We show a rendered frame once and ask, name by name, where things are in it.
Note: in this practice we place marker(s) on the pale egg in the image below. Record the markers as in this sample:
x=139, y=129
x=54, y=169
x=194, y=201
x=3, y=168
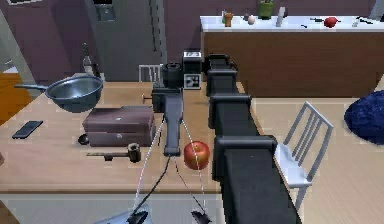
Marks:
x=251, y=20

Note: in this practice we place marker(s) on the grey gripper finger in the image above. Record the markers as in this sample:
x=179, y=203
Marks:
x=201, y=217
x=137, y=218

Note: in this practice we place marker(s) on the grey fridge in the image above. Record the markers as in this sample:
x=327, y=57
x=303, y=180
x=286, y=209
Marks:
x=130, y=46

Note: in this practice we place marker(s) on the brown box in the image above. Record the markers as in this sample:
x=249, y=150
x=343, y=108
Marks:
x=116, y=128

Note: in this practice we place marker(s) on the dark blue beanbag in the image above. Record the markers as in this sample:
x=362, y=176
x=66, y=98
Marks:
x=366, y=116

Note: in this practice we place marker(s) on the black knife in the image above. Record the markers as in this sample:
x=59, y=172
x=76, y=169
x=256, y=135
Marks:
x=316, y=20

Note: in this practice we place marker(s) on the wooden table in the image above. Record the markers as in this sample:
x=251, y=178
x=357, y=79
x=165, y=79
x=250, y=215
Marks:
x=50, y=166

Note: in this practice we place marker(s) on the brown counter with white top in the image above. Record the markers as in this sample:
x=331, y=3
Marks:
x=293, y=63

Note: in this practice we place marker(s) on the black and white utensil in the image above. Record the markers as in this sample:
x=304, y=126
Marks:
x=361, y=21

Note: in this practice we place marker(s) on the white slatted chair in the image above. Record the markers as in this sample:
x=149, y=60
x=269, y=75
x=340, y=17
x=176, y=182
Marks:
x=293, y=166
x=150, y=74

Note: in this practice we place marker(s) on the red apple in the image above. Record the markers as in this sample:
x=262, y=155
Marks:
x=196, y=155

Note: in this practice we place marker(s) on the grey metal pan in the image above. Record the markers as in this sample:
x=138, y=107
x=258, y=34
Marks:
x=75, y=93

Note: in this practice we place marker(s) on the small dark round object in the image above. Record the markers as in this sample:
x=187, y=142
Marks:
x=83, y=139

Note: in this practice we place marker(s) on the red tomato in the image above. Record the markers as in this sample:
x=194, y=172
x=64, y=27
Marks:
x=330, y=22

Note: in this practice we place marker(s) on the grey upright object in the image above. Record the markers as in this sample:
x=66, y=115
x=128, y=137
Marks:
x=281, y=16

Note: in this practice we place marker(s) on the black phone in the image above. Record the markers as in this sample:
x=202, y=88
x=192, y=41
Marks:
x=27, y=129

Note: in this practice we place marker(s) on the dark glass bottle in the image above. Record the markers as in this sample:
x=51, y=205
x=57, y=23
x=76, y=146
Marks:
x=87, y=63

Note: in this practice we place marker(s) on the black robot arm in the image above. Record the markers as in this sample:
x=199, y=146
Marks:
x=246, y=186

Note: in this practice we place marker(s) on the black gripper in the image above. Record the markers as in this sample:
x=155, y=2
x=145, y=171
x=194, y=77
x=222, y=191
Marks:
x=173, y=110

